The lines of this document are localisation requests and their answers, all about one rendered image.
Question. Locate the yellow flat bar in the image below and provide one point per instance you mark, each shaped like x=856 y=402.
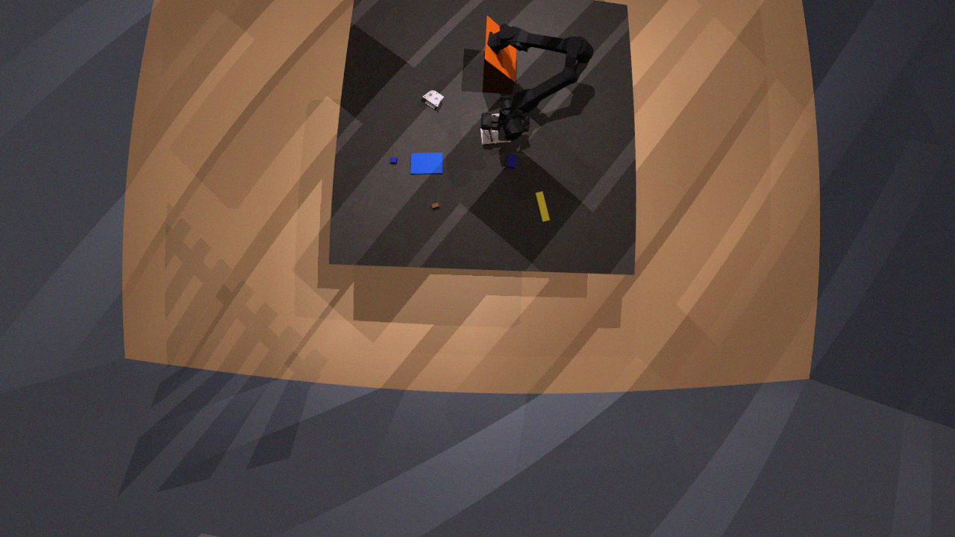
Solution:
x=542 y=206

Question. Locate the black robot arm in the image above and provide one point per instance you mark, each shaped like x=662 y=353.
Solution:
x=575 y=48

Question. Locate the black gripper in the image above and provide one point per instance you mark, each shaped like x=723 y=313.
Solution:
x=491 y=122

